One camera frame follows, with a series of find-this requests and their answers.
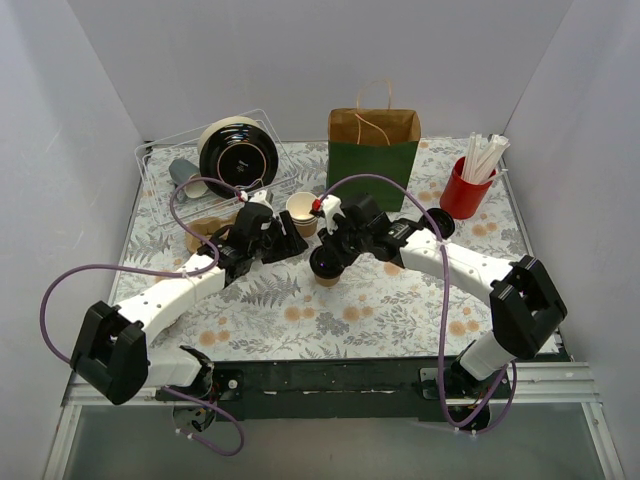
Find red cup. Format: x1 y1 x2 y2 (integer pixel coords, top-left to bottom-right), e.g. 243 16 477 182
440 157 492 220

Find single paper cup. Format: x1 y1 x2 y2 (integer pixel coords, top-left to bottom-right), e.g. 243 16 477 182
314 274 340 288

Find green paper bag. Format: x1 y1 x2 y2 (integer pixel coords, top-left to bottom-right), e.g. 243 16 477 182
326 80 421 212

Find white wire dish rack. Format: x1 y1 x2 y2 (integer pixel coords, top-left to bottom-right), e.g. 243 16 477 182
134 109 301 230

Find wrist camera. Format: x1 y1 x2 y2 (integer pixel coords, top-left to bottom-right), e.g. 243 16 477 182
309 195 345 235
238 189 273 210

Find stack of paper cups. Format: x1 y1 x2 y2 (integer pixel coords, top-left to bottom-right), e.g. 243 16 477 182
286 192 318 238

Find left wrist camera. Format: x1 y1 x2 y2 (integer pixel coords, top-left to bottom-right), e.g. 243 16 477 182
238 189 273 210

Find grey mug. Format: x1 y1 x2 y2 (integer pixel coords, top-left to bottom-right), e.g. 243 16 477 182
169 158 208 199

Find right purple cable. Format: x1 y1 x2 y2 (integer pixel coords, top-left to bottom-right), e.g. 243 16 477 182
312 173 519 434

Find stack of black lids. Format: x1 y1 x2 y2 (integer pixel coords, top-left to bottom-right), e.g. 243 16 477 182
427 208 455 239

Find black plate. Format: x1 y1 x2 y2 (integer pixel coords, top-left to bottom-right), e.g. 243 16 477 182
197 116 279 199

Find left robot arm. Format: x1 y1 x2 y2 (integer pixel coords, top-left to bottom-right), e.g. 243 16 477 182
70 202 308 405

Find black cup lid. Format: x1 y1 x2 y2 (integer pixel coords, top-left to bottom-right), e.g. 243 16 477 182
309 246 345 280

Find white wrapped straws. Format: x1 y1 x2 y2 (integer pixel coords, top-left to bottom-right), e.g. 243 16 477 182
461 132 510 185

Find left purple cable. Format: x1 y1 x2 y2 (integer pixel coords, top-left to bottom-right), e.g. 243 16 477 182
39 177 249 457

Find cardboard cup carrier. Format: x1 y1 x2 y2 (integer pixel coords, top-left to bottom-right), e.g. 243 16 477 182
185 213 237 254

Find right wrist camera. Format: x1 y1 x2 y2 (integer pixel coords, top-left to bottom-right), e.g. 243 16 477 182
309 195 345 235

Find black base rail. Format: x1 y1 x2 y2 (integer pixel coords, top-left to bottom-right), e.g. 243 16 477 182
213 357 445 422

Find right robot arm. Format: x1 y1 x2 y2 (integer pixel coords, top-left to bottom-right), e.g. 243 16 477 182
310 194 567 398

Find purple cable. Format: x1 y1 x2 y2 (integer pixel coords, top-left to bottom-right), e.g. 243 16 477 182
39 177 249 457
312 173 519 434

